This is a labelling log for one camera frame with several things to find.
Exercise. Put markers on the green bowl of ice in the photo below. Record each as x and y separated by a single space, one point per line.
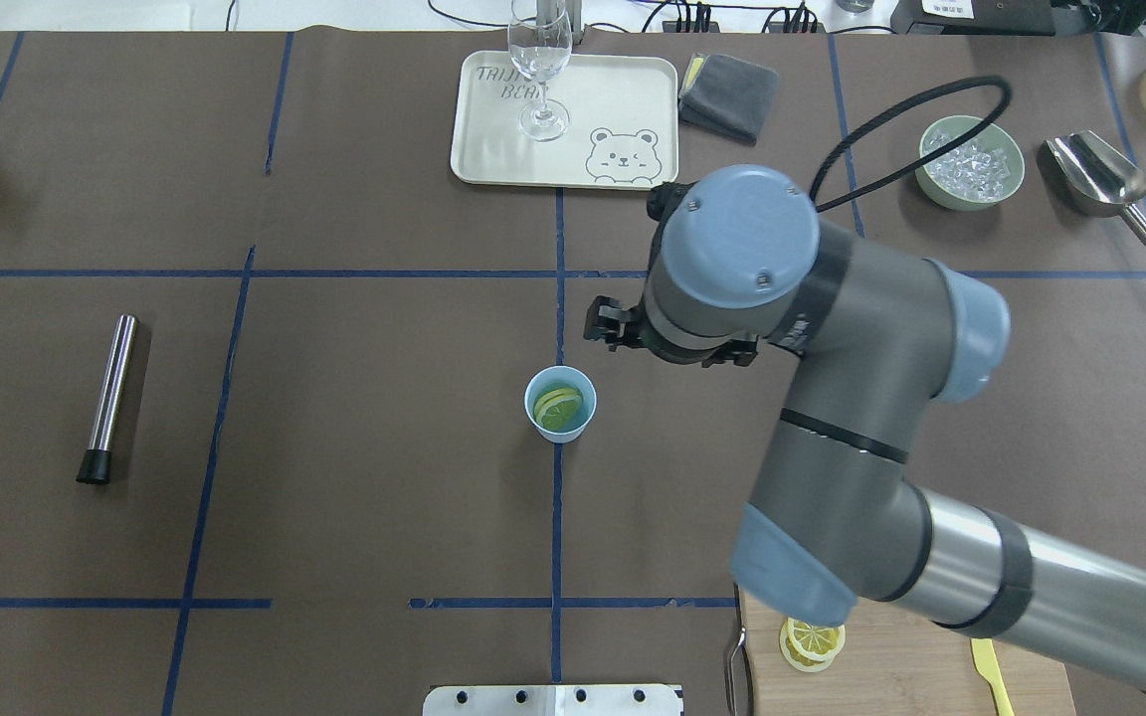
976 175

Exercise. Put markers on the blue paper cup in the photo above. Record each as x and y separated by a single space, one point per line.
557 376

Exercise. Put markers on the grey folded cloth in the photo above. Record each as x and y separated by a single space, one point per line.
728 96

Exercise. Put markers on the cream bear serving tray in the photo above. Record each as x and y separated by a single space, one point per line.
623 132

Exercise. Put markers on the steel muddler black tip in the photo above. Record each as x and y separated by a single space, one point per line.
96 465

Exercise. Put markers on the yellow lemon slice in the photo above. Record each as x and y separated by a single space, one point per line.
557 409

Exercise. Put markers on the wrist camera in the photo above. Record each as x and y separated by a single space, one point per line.
665 199

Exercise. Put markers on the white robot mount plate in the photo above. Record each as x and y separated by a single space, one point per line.
556 699

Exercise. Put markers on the steel ice scoop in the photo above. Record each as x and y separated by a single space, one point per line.
1100 180

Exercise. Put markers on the clear wine glass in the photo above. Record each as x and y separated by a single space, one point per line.
539 36

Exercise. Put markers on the lemon slices on board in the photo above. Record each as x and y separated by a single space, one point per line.
810 648

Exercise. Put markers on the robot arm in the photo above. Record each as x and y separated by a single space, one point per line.
741 258

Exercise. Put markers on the yellow plastic knife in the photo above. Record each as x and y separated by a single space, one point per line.
987 665

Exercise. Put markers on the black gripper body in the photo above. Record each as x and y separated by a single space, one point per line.
607 325

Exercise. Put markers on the bamboo cutting board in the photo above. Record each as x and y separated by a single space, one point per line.
894 663

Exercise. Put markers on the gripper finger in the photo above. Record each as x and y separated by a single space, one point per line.
606 312
608 333

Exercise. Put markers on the black power strip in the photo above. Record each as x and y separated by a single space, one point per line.
697 17

